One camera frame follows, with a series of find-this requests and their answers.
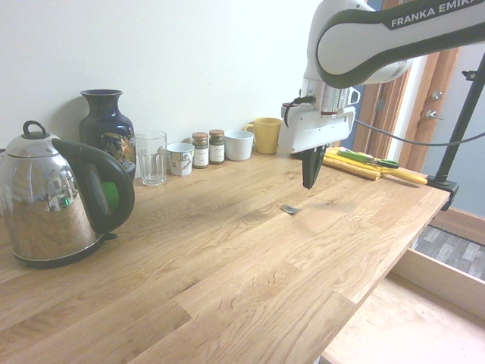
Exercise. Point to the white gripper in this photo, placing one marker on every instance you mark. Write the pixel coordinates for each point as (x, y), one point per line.
(314, 130)

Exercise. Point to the silver metal fork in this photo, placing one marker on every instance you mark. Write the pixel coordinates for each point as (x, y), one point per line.
(290, 209)

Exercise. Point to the open wooden drawer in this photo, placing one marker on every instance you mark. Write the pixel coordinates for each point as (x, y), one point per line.
(413, 318)

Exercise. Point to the yellow folded cloth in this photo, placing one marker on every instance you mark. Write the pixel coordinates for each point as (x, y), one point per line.
(348, 165)

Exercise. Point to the yellow ceramic mug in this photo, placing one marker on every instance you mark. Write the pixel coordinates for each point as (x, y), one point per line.
(267, 134)

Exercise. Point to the white ceramic mug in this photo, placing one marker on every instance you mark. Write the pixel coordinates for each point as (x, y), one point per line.
(238, 146)

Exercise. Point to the metal door hinge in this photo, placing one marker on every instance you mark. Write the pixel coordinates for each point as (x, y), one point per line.
(380, 104)

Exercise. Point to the spice jar brown lid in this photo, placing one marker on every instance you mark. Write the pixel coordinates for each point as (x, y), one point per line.
(216, 149)
(200, 151)

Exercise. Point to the small patterned white cup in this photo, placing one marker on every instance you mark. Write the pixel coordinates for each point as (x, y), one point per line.
(181, 161)

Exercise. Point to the silver door lock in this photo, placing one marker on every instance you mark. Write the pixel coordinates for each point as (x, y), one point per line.
(437, 95)

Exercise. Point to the wooden door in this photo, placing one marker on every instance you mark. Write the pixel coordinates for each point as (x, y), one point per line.
(439, 95)

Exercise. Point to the clear glass tumbler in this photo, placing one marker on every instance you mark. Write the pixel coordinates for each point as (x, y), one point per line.
(151, 159)

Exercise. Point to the dark blue painted vase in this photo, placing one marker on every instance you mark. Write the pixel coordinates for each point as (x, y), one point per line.
(106, 125)

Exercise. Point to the black kettle base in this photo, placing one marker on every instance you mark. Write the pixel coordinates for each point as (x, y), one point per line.
(91, 248)

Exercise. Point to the stainless steel electric kettle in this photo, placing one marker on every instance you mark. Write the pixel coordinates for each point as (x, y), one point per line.
(41, 197)

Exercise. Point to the wooden door frame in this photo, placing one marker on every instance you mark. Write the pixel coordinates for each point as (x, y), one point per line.
(390, 113)

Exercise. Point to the black camera stand with clamp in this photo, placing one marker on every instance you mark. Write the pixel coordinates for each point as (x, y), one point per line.
(460, 121)

